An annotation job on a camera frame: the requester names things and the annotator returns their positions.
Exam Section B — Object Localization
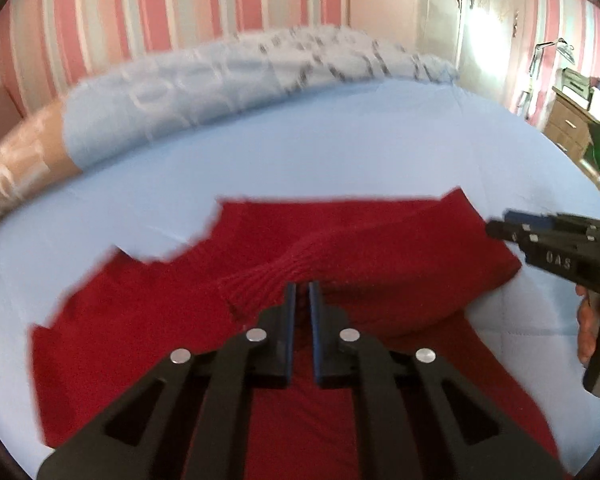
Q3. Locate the stack of boxes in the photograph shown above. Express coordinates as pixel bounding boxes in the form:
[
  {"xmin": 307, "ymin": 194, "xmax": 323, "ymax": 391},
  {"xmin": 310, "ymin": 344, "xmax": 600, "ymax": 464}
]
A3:
[{"xmin": 561, "ymin": 69, "xmax": 595, "ymax": 109}]

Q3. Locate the patterned blue and brown quilt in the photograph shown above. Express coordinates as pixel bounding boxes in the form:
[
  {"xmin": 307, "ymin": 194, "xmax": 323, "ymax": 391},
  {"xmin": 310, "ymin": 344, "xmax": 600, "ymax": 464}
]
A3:
[{"xmin": 60, "ymin": 25, "xmax": 461, "ymax": 168}]

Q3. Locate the wooden cabinet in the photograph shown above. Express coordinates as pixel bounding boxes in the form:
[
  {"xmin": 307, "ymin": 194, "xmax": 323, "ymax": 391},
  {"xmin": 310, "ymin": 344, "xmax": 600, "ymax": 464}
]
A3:
[{"xmin": 545, "ymin": 87, "xmax": 600, "ymax": 161}]

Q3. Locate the person's right hand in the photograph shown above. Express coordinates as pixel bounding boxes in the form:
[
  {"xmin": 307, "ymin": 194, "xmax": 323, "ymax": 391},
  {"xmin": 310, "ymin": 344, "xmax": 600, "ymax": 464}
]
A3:
[{"xmin": 576, "ymin": 285, "xmax": 600, "ymax": 367}]

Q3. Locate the red knitted sweater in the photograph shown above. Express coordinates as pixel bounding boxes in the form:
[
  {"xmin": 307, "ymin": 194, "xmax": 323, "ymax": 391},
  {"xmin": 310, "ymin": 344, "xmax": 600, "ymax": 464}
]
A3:
[{"xmin": 29, "ymin": 187, "xmax": 561, "ymax": 480}]

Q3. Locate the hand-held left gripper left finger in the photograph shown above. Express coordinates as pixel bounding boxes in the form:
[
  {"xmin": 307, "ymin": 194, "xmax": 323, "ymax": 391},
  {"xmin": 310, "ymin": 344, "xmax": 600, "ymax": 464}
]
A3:
[{"xmin": 36, "ymin": 282, "xmax": 298, "ymax": 480}]

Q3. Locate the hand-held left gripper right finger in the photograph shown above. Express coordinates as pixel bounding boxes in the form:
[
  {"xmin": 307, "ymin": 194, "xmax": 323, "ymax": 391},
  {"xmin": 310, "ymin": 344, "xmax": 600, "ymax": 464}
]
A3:
[{"xmin": 308, "ymin": 281, "xmax": 566, "ymax": 480}]

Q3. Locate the white wardrobe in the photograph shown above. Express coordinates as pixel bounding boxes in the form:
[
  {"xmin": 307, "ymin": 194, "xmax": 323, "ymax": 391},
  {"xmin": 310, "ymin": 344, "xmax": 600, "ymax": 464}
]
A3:
[{"xmin": 417, "ymin": 0, "xmax": 513, "ymax": 98}]

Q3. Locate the desk lamp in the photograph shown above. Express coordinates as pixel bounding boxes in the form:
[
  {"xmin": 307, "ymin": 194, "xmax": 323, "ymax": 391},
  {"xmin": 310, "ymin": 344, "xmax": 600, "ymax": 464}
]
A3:
[{"xmin": 529, "ymin": 37, "xmax": 577, "ymax": 121}]

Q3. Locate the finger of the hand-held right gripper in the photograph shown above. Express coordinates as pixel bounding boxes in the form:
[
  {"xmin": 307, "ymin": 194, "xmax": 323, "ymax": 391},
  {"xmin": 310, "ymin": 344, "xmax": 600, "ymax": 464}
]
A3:
[
  {"xmin": 486, "ymin": 219, "xmax": 536, "ymax": 255},
  {"xmin": 502, "ymin": 210, "xmax": 557, "ymax": 231}
]

